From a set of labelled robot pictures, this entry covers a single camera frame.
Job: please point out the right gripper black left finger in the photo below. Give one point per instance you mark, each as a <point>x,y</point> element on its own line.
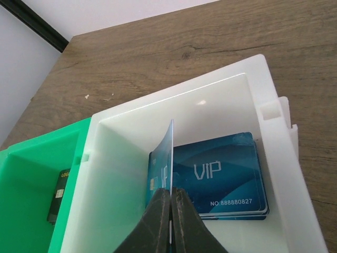
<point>152,233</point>

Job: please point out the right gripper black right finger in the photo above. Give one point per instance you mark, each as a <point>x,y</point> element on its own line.
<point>188,230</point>

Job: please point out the blue card stack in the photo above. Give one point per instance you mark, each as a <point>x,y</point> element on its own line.
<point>222,177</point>

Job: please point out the black card stack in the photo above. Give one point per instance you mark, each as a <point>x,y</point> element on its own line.
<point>57,196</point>

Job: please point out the white plastic bin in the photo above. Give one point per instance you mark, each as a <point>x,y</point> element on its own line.
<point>109,195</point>

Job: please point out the middle green plastic bin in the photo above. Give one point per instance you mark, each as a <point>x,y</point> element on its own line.
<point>29,173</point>

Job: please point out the left black frame post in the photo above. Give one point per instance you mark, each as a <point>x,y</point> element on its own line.
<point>32,20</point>

